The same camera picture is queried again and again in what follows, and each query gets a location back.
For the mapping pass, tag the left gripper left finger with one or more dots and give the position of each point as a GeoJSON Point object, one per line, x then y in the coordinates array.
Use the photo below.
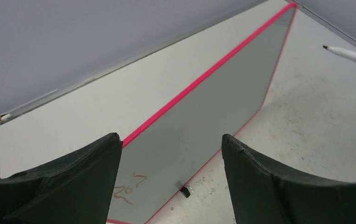
{"type": "Point", "coordinates": [76, 188]}

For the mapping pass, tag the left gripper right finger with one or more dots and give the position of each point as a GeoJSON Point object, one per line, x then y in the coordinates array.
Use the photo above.
{"type": "Point", "coordinates": [266, 191]}

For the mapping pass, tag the red and white marker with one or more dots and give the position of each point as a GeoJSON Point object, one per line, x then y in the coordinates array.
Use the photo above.
{"type": "Point", "coordinates": [348, 54]}

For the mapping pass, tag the pink framed whiteboard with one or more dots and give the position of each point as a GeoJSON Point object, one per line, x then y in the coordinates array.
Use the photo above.
{"type": "Point", "coordinates": [163, 154]}

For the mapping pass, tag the aluminium frame rail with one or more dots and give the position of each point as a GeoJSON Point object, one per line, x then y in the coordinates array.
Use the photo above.
{"type": "Point", "coordinates": [49, 45]}

